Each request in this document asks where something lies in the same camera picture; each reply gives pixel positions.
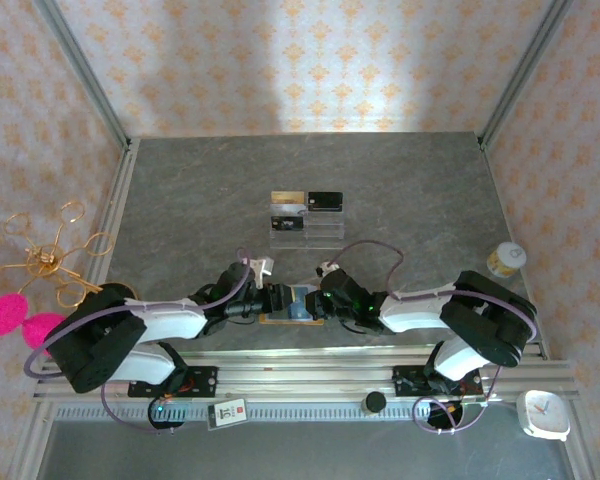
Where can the blue VIP card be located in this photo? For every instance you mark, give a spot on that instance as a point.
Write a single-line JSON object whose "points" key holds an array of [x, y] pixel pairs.
{"points": [[300, 307]]}

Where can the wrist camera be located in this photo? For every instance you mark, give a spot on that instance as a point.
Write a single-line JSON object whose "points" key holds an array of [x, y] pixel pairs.
{"points": [[264, 265], [326, 267]]}

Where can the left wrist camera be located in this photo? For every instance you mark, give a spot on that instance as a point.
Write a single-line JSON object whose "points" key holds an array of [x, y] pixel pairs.
{"points": [[264, 265]]}

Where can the pink fluffy ball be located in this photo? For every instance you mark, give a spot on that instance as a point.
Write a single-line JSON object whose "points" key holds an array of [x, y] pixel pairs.
{"points": [[42, 330], [4, 315]]}

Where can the aluminium frame post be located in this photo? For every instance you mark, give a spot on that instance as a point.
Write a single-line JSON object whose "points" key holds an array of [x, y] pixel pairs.
{"points": [[85, 75], [525, 70]]}

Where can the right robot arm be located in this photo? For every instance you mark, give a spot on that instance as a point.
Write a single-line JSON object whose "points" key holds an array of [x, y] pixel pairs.
{"points": [[415, 315]]}

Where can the white number tag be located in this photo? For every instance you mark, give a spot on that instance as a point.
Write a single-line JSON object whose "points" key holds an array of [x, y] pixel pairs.
{"points": [[227, 414]]}

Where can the clear acrylic card stand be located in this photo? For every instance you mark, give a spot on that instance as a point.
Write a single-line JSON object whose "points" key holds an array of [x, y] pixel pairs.
{"points": [[325, 230]]}

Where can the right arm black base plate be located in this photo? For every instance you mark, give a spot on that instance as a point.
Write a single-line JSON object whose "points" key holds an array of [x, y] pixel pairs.
{"points": [[405, 380]]}

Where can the white alarm clock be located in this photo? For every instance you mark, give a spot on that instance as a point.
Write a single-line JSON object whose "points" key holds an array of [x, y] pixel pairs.
{"points": [[542, 415]]}

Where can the silver card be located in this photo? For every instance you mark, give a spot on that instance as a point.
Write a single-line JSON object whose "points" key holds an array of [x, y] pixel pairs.
{"points": [[286, 209]]}

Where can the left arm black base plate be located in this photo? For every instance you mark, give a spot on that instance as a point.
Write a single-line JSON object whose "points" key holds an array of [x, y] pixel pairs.
{"points": [[205, 382]]}

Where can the gold card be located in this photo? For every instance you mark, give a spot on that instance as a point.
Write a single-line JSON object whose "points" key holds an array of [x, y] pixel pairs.
{"points": [[287, 196]]}

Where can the black round knob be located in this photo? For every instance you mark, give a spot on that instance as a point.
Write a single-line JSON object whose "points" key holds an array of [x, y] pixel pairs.
{"points": [[375, 401]]}

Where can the orange leather card holder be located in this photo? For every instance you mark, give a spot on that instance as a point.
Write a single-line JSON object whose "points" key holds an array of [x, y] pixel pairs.
{"points": [[280, 320]]}

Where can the aluminium side rail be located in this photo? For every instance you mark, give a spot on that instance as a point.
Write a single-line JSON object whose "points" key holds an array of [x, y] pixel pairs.
{"points": [[122, 190]]}

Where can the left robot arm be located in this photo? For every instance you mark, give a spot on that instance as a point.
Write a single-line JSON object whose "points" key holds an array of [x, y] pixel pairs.
{"points": [[165, 320]]}

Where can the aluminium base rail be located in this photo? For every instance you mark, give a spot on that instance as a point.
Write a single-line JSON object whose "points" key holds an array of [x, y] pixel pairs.
{"points": [[305, 372]]}

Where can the yellow white can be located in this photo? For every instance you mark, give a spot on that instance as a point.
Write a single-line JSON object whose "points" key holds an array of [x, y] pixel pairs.
{"points": [[505, 260]]}

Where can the black card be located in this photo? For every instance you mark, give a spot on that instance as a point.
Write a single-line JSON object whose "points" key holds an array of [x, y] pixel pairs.
{"points": [[286, 224], [325, 200]]}

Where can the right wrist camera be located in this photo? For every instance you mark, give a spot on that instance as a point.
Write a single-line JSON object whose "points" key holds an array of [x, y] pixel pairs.
{"points": [[326, 267]]}

